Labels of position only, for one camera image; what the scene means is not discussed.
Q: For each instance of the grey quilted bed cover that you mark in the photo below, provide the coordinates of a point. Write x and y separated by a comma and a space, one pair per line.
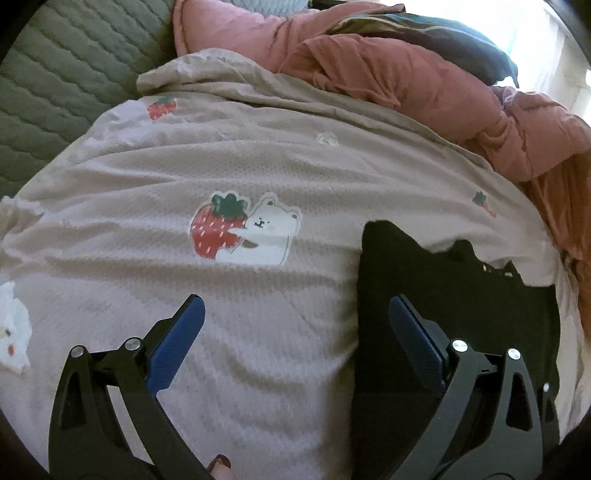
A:
60, 78

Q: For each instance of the pink duvet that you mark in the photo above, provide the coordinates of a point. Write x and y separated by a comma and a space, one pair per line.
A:
415, 78

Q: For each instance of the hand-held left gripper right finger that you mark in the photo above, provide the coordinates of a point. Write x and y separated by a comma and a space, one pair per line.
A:
418, 344

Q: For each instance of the person's left hand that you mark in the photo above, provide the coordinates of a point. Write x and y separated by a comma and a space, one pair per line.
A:
221, 468

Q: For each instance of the strawberry bear printed blanket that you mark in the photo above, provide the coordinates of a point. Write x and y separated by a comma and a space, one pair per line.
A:
184, 152

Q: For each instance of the black clothes with orange patches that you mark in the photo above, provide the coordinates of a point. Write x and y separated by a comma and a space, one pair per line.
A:
397, 272

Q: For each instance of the orange cloth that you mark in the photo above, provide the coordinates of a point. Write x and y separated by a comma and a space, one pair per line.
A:
570, 217

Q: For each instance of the dark teal pillow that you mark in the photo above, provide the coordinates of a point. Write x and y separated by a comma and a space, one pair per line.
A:
438, 41

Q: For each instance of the bright window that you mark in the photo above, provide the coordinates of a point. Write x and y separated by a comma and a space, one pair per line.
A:
545, 32

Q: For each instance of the pink pillow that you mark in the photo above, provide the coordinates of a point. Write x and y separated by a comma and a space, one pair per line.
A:
231, 37

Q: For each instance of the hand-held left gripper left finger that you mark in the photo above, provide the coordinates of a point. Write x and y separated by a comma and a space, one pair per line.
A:
176, 344

